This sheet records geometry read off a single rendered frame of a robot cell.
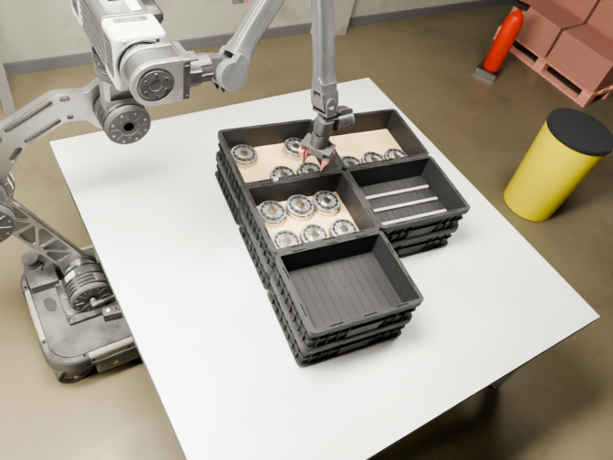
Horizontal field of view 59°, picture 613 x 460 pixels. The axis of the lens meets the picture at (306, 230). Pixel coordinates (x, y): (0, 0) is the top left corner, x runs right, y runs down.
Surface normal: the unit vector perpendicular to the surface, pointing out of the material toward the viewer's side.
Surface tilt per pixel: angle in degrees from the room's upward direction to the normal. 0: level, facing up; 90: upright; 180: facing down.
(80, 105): 90
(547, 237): 0
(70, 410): 0
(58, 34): 90
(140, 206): 0
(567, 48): 90
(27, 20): 90
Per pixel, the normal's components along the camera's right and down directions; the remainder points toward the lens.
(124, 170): 0.19, -0.64
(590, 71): -0.79, 0.35
